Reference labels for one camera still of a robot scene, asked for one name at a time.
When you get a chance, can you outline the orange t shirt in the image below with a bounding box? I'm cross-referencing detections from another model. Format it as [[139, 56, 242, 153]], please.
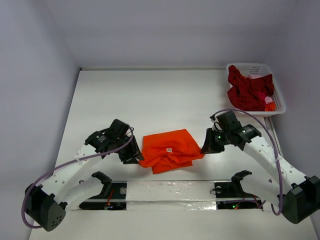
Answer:
[[139, 129, 205, 175]]

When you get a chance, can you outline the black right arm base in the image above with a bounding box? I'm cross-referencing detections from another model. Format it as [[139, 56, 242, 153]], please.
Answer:
[[210, 170, 264, 210]]

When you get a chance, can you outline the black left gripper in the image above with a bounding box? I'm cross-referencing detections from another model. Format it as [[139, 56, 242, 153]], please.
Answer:
[[114, 135, 144, 164]]

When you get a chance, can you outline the white plastic laundry basket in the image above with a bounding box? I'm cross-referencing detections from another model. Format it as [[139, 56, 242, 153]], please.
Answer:
[[226, 63, 286, 117]]

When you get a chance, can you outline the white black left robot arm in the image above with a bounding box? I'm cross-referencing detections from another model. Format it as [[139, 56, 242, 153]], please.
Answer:
[[20, 119, 143, 232]]

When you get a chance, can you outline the orange garment in basket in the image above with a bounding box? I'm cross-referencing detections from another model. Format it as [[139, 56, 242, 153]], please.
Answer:
[[264, 102, 276, 112]]

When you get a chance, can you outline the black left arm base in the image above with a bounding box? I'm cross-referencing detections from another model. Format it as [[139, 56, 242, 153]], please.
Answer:
[[79, 171, 127, 211]]

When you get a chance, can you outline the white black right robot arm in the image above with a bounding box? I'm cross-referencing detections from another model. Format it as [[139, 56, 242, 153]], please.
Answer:
[[201, 109, 320, 224]]

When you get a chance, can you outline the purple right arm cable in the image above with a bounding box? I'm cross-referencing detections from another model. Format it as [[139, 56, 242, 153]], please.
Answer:
[[211, 109, 285, 216]]

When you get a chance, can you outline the dark red t shirt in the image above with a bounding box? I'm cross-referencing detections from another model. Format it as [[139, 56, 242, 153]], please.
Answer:
[[227, 65, 275, 112]]

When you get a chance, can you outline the pink garment in basket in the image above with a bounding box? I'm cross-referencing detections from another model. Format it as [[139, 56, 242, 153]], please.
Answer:
[[264, 96, 273, 104]]

